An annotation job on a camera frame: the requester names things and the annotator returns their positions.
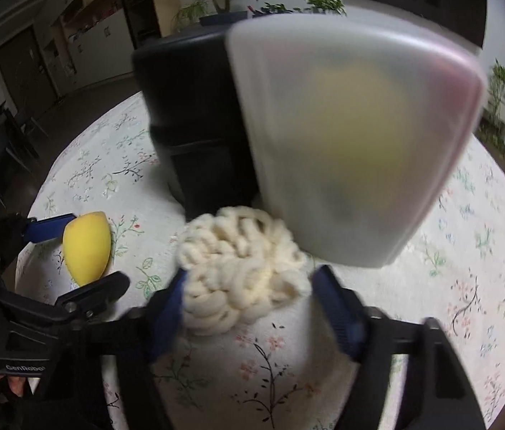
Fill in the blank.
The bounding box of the thin-leaved spindly plant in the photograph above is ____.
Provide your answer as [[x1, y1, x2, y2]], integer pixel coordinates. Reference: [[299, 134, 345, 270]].
[[172, 0, 211, 32]]

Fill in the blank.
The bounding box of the translucent plastic container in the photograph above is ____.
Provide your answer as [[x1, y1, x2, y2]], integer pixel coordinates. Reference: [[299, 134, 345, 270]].
[[225, 13, 488, 268]]

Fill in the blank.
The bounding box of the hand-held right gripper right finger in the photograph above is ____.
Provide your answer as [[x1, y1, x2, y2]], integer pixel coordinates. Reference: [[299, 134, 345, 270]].
[[312, 265, 488, 430]]

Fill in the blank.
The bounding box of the floral tablecloth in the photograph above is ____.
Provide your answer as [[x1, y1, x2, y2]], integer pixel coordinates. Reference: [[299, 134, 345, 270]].
[[14, 92, 505, 430]]

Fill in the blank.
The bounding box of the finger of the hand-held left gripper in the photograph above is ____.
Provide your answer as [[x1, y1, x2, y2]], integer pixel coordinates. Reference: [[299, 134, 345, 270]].
[[53, 271, 131, 322], [17, 214, 77, 245]]

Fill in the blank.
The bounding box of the black cylindrical container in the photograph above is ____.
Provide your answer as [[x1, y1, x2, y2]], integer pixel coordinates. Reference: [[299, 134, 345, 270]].
[[133, 33, 264, 222]]

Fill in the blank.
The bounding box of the dark blue square pot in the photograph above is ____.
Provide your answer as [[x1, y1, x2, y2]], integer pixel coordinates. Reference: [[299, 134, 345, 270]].
[[199, 11, 250, 28]]

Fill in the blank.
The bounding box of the white wall cabinet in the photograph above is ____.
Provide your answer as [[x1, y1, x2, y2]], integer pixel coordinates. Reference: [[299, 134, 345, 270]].
[[56, 0, 129, 90]]

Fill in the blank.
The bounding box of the trailing green plant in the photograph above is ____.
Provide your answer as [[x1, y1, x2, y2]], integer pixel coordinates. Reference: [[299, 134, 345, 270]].
[[302, 0, 347, 17]]

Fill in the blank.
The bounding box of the dark wooden bookshelf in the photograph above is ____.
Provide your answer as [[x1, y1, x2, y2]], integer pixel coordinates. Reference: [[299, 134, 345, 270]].
[[118, 0, 161, 50]]

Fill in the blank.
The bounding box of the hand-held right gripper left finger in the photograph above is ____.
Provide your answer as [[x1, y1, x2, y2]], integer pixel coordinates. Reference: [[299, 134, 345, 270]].
[[80, 270, 189, 430]]

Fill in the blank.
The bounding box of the cream knitted cloth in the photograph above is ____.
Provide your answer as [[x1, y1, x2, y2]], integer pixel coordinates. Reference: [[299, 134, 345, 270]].
[[176, 205, 311, 334]]

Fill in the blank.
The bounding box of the dark chair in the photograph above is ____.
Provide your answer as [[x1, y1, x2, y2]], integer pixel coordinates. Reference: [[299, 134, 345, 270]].
[[0, 99, 49, 175]]

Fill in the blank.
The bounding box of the small yellow sponge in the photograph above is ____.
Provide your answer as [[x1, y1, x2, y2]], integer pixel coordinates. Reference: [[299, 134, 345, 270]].
[[63, 211, 112, 287]]

